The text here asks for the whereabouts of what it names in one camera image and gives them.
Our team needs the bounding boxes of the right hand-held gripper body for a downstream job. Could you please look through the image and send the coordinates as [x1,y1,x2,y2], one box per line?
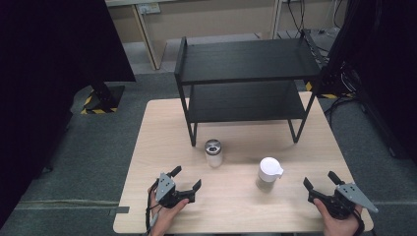
[314,182,380,220]

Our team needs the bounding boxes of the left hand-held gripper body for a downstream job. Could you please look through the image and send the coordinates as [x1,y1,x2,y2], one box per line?
[154,172,181,209]

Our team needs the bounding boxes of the black striped stand base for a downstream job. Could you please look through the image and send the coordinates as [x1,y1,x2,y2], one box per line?
[80,85,126,115]

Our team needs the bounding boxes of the white wall socket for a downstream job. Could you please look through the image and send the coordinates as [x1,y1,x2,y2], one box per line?
[137,2,162,16]

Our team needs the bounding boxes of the white metal pole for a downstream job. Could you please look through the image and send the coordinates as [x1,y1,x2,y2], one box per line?
[270,0,284,39]

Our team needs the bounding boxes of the person's left hand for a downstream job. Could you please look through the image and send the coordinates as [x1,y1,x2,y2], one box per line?
[147,186,191,236]

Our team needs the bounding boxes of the beige wooden desk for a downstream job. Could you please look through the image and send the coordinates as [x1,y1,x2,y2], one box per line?
[104,0,279,71]

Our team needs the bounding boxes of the left hand-held gripper cable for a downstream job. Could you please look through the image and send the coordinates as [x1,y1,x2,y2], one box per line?
[145,188,162,236]

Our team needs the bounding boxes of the black two-tier shelf rack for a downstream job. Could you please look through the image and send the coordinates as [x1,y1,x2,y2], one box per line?
[173,29,328,148]

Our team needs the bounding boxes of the glass shaker jar metal lid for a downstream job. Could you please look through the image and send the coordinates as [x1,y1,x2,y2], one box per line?
[205,139,223,168]

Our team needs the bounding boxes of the black hanging cables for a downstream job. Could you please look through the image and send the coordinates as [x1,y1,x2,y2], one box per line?
[285,0,307,34]

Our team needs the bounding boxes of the black curtain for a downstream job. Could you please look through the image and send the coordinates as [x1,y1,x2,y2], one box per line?
[0,0,137,228]
[323,0,417,162]

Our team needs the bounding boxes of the black floor cables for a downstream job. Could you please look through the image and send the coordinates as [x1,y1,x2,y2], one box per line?
[324,62,357,127]

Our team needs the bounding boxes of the person's right hand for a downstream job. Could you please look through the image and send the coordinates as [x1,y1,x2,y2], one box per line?
[313,198,364,236]

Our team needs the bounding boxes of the glass jar white lid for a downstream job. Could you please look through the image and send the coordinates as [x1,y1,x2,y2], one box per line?
[255,156,285,193]

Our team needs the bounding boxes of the black wrist strap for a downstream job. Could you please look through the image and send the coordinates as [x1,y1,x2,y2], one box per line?
[352,208,366,236]

